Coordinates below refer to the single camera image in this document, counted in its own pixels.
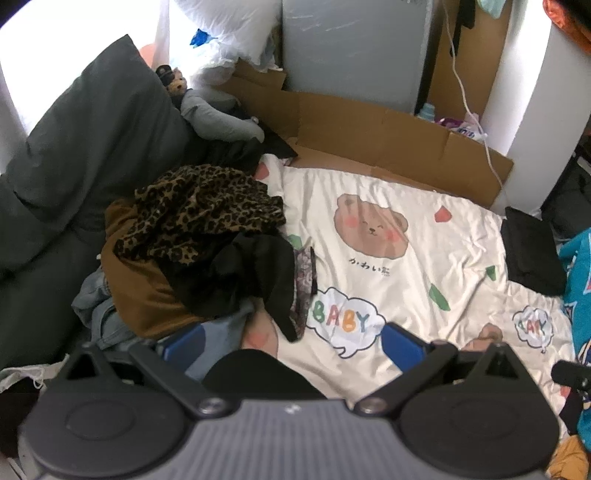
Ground leopard print skirt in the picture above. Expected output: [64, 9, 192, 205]
[113, 164, 287, 273]

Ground flattened cardboard sheet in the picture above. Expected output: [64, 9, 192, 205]
[217, 60, 515, 210]

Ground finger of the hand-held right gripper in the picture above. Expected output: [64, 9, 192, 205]
[551, 361, 591, 385]

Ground dark bag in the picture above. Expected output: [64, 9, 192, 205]
[545, 152, 591, 241]

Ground white cloth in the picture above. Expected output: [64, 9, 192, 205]
[0, 362, 58, 393]

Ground small bear toy with sunglasses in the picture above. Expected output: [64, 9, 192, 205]
[154, 65, 188, 95]

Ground folded black garment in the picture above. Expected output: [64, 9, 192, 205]
[501, 207, 568, 296]

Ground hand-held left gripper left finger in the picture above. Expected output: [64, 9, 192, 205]
[58, 322, 234, 421]

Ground hanging teal cloth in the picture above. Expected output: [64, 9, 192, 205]
[478, 0, 509, 19]

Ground white pillow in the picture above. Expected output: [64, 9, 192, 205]
[175, 0, 284, 65]

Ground blue jeans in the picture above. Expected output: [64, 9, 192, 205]
[71, 268, 250, 379]

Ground brown cardboard panel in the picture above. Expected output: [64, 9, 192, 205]
[425, 0, 513, 121]

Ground crumpled black garment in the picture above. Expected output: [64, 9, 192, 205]
[164, 231, 305, 342]

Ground grey plush toy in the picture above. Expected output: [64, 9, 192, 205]
[180, 85, 266, 141]

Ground clear plastic bag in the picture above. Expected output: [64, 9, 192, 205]
[185, 28, 245, 88]

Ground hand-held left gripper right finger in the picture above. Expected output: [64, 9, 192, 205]
[353, 322, 532, 421]

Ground white cable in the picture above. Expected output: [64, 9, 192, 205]
[438, 0, 509, 190]

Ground hanging black strap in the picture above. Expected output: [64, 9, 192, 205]
[450, 0, 476, 58]

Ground dark grey bedding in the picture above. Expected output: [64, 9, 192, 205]
[0, 222, 107, 370]

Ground orange towel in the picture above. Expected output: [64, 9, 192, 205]
[542, 0, 591, 31]

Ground floral patterned garment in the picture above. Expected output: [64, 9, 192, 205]
[288, 247, 319, 342]

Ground teal printed blanket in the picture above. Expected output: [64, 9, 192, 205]
[556, 231, 591, 361]

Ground grey upright mattress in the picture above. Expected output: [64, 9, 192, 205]
[279, 0, 435, 114]

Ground brown garment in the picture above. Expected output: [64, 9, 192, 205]
[99, 198, 204, 340]

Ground dark grey pillow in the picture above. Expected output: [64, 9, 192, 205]
[0, 34, 204, 232]

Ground yellow garment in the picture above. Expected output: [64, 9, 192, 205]
[547, 436, 591, 480]

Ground black cloth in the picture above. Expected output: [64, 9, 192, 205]
[203, 106, 298, 176]

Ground cream printed blanket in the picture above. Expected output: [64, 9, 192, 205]
[240, 154, 578, 444]

